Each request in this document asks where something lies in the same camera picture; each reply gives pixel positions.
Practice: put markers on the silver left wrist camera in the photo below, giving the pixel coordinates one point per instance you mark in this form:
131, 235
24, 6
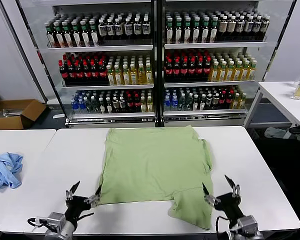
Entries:
55, 219

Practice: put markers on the small dark white-label bottle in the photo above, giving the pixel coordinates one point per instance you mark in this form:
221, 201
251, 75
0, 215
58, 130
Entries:
195, 105
202, 104
102, 107
109, 107

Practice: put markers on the open cardboard box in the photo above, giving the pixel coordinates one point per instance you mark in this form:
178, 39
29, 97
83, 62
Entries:
8, 122

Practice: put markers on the small blue drink bottle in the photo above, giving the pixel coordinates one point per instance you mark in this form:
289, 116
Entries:
167, 103
81, 106
74, 106
174, 103

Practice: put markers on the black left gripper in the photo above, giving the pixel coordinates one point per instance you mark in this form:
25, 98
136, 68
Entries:
76, 205

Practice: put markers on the glass-door beverage display cabinet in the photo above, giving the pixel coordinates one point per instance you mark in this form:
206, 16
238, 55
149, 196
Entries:
102, 48
215, 45

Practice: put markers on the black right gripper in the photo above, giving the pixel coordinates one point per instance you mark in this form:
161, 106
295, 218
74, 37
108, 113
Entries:
227, 203

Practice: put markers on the white-cap beige-label drink bottle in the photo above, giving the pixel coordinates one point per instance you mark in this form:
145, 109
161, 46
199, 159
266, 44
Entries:
223, 26
231, 26

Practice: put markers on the grey metal parts bundle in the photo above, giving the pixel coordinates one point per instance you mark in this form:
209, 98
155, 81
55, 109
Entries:
11, 112

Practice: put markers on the grey crumpled cloth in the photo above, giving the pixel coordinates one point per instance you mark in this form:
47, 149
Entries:
273, 132

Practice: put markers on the small teal water bottle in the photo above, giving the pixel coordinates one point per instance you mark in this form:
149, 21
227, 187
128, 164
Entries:
95, 107
89, 106
182, 102
189, 102

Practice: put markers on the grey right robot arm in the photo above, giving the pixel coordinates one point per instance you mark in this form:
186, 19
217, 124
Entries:
250, 235

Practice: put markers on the white-cap dark-label drink bottle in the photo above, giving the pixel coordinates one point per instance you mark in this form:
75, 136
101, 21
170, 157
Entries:
103, 30
146, 27
240, 26
265, 25
249, 25
137, 28
257, 25
128, 28
111, 29
119, 29

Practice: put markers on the green-cap white-label tea bottle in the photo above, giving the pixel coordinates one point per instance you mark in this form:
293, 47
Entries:
178, 32
94, 37
187, 32
77, 37
59, 37
205, 32
85, 37
214, 32
196, 32
68, 37
50, 37
169, 32

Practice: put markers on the small grey-label drink bottle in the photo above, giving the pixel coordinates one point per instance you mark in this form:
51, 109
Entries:
209, 101
115, 103
122, 103
216, 100

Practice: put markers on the small red-cap cola bottle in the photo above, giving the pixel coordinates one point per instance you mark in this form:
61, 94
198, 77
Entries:
230, 100
223, 101
136, 103
129, 103

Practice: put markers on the crumpled light blue shirt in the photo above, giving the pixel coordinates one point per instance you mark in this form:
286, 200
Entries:
5, 172

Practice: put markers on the small white floor object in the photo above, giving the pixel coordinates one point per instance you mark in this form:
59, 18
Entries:
58, 115

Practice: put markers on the small yellow tea bottle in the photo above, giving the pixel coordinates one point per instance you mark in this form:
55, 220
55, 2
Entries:
143, 106
150, 105
243, 102
236, 102

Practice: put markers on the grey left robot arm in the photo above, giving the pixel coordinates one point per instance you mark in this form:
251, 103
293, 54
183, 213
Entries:
62, 231

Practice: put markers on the white side table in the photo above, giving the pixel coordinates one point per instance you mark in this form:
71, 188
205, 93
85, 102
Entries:
280, 92

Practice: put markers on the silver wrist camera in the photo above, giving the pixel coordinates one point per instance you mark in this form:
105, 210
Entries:
55, 219
247, 223

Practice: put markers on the green polo shirt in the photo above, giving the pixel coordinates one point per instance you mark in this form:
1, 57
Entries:
152, 162

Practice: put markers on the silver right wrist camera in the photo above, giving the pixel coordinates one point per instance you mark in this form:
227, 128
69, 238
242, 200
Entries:
247, 223

